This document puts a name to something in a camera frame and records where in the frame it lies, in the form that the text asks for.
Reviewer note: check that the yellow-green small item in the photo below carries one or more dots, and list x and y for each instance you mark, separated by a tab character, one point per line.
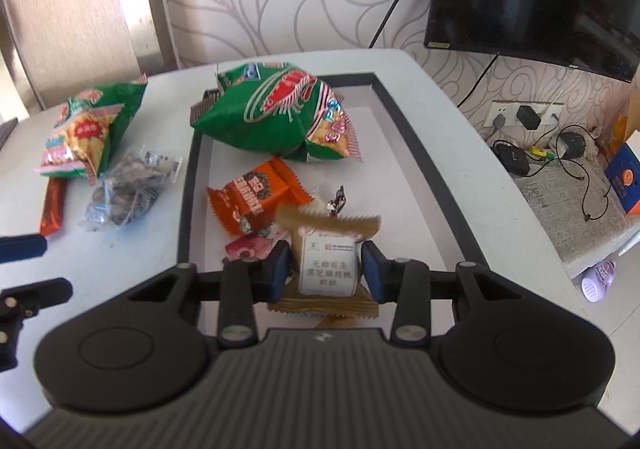
541	152

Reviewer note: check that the red-brown stick packet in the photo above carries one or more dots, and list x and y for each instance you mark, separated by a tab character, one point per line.
52	209

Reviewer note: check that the brown candy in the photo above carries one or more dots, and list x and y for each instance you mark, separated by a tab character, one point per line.
339	201

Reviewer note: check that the black set-top box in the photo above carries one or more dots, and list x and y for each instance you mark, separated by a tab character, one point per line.
512	158

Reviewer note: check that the green cracker bag red badge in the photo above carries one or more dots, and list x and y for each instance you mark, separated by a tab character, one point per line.
85	129

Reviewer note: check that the grey power plug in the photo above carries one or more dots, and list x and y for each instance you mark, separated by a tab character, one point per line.
497	124

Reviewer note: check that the clear bag of dark nuts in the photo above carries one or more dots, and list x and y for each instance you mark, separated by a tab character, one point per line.
125	194

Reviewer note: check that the light stone television stand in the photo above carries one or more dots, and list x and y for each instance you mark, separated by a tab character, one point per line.
550	214

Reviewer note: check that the blue and orange box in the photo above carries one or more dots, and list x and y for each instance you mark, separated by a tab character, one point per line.
625	179

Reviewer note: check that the pink candy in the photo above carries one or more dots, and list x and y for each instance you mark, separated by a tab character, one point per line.
247	248

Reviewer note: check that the orange snack packet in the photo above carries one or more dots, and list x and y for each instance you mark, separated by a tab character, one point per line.
255	194

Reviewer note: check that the grey-black round device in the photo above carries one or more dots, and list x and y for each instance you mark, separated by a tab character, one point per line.
571	145

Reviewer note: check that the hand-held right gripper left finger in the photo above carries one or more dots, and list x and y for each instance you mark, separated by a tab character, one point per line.
280	271

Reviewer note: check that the brown pastry packet white label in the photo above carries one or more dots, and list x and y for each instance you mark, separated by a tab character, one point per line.
327	264

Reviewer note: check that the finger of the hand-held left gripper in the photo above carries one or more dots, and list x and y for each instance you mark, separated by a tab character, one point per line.
22	248
40	293

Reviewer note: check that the dark flat phone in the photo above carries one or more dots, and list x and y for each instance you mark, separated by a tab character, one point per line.
6	134

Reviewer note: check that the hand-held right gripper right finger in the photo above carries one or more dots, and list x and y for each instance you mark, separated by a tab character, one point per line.
372	274

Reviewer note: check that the green cracker bag shrimp print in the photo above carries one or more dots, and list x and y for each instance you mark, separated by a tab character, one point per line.
260	119

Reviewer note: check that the grey shallow box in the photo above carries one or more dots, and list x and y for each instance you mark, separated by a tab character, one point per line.
400	179

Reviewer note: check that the white wall socket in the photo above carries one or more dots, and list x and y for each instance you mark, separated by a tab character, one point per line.
507	109

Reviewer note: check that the purple plastic object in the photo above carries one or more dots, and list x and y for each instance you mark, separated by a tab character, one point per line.
599	281

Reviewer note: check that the brown cardboard box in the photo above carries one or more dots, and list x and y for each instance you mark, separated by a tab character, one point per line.
621	129

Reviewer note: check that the black charger plug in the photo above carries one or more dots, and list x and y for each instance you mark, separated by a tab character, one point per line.
527	117

